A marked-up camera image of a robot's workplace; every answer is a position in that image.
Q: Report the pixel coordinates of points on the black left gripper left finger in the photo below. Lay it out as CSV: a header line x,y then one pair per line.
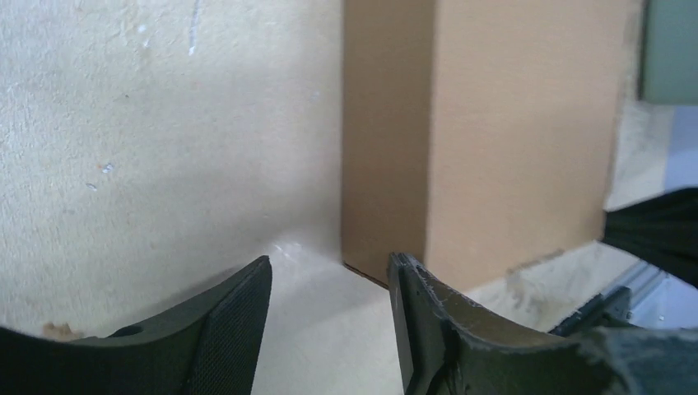
x,y
208,344

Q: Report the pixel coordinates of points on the brown cardboard box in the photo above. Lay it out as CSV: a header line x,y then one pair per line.
x,y
477,136

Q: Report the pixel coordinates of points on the clear plastic bin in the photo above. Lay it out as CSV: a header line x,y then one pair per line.
x,y
668,67

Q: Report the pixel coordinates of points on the aluminium frame rail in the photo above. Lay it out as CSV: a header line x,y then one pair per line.
x,y
658,299

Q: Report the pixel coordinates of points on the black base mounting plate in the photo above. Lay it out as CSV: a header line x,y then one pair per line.
x,y
609,311

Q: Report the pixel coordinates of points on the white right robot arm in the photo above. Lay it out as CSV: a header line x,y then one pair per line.
x,y
661,230

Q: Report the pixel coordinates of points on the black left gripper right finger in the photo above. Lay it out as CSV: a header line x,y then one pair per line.
x,y
449,344

